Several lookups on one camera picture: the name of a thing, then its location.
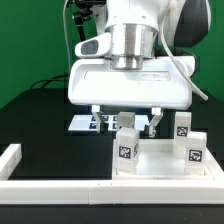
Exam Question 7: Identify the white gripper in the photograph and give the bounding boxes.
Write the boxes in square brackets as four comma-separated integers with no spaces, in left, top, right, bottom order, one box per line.
[68,37,193,138]

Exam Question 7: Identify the white square table top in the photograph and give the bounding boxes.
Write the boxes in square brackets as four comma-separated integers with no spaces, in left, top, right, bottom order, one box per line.
[112,139,218,180]

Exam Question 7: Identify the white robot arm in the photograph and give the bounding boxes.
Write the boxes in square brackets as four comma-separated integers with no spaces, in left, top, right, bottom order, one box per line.
[68,0,211,137]

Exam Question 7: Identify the white U-shaped obstacle fence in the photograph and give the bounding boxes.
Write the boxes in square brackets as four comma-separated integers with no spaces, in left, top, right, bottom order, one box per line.
[0,144,224,205]

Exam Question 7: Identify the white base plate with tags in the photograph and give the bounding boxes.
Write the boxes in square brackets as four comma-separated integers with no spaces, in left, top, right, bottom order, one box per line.
[68,115,149,131]

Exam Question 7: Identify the black cables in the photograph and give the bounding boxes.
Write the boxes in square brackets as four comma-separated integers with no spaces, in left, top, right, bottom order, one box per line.
[29,73,73,91]

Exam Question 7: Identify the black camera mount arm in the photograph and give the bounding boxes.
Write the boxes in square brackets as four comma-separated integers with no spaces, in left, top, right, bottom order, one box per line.
[72,0,106,41]

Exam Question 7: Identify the white cable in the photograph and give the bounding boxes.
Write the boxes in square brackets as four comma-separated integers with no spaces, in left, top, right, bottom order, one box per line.
[62,0,75,76]

